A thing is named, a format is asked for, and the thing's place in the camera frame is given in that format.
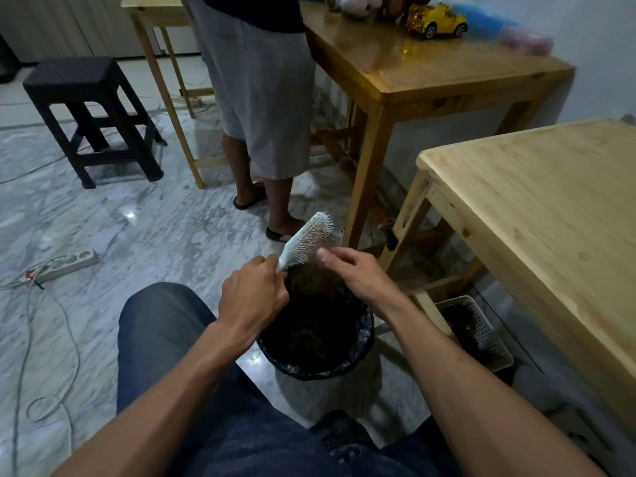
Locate white plastic basket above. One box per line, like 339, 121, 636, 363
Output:
435, 295, 514, 374

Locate person's blue jeans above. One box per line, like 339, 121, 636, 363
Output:
116, 282, 465, 477

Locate white power strip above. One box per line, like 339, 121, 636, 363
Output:
27, 249, 103, 285

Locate white hairbrush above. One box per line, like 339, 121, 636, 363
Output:
275, 211, 335, 274

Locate white plush toy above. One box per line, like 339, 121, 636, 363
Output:
325, 0, 384, 20

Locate yellow toy car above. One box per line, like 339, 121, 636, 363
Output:
405, 2, 469, 40

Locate person's right forearm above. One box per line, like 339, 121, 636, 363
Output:
383, 297, 604, 477

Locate white power cable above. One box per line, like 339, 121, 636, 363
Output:
0, 265, 81, 477

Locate pink plastic packet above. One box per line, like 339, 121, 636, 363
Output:
498, 25, 555, 56

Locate person's left hand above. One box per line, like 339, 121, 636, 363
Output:
218, 254, 289, 344

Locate narrow wooden table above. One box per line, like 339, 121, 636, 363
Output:
121, 0, 215, 189

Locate person's right hand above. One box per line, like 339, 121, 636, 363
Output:
316, 246, 407, 319

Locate glossy brown wooden table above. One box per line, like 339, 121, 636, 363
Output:
299, 0, 577, 250

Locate black plastic stool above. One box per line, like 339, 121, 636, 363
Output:
22, 57, 168, 189

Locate light wooden table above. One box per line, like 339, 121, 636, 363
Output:
379, 118, 636, 435

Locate person's left forearm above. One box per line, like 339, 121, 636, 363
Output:
52, 315, 259, 477

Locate bin with black bag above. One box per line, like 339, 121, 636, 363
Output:
256, 263, 375, 382

